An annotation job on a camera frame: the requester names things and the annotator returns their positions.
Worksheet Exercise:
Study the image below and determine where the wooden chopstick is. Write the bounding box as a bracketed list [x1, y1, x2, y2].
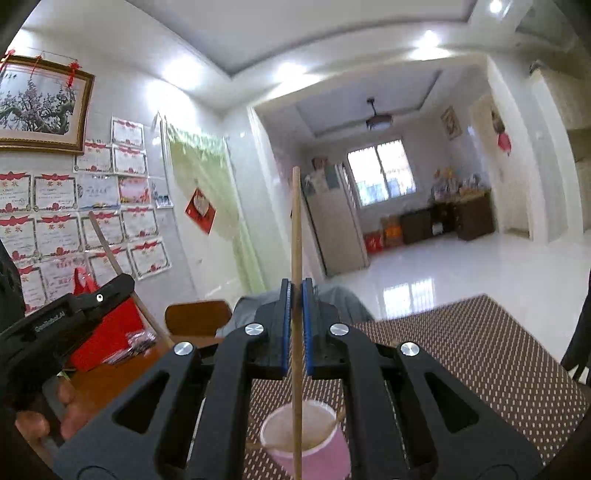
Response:
[292, 167, 303, 480]
[88, 211, 175, 347]

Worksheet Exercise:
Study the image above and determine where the brown wooden chair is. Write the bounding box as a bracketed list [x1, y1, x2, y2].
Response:
[165, 300, 233, 342]

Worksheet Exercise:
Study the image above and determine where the red bag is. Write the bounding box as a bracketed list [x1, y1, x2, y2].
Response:
[69, 268, 155, 372]

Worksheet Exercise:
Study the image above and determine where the red diamond wall decoration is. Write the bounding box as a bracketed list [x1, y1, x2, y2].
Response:
[185, 187, 217, 234]

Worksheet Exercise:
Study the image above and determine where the wall of award certificates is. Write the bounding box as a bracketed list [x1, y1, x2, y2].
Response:
[0, 117, 171, 315]

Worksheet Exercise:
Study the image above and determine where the red door decoration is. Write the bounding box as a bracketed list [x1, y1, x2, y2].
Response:
[496, 111, 513, 155]

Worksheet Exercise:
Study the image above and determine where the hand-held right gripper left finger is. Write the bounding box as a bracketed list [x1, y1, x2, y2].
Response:
[53, 278, 293, 480]

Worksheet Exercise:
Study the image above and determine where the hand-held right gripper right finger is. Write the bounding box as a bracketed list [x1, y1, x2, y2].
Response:
[302, 278, 543, 480]

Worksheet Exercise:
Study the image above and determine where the window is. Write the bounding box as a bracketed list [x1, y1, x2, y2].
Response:
[346, 138, 416, 206]

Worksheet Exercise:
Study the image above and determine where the clear plastic packet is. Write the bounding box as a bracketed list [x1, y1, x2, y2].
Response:
[108, 330, 158, 365]

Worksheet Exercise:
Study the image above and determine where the dark chair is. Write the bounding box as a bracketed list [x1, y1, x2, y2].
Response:
[561, 295, 591, 384]

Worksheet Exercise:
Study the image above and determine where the pink cup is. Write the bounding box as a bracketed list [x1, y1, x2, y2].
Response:
[259, 401, 352, 480]

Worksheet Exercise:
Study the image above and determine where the beige refrigerator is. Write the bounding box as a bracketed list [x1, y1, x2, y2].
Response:
[302, 173, 370, 278]

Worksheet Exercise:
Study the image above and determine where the orange box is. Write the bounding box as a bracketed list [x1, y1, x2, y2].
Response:
[381, 217, 404, 247]

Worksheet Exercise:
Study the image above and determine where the person's left hand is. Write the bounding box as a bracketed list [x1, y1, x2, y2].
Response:
[15, 378, 79, 448]

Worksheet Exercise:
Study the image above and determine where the ceiling fan light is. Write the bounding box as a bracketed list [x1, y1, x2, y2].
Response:
[365, 98, 393, 131]

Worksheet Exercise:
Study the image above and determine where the white door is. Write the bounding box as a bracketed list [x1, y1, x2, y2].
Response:
[471, 95, 532, 236]

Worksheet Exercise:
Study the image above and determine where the dark wooden desk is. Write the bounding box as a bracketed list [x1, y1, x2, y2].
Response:
[399, 191, 495, 243]

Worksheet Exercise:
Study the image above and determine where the small framed wall picture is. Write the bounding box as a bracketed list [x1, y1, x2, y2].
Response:
[441, 106, 462, 139]

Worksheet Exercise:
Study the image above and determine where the light green curtain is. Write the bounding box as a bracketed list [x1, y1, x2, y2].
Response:
[161, 117, 266, 296]

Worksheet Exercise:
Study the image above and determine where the clutter on desk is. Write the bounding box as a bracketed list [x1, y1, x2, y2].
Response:
[431, 168, 490, 201]

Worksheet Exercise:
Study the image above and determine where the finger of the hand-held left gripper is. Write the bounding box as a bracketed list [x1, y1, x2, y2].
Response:
[69, 274, 136, 333]

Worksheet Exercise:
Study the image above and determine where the brown polka-dot table mat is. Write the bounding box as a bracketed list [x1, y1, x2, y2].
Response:
[240, 295, 591, 480]

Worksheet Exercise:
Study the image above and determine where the framed flower picture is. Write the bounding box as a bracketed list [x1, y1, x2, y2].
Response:
[0, 55, 95, 155]

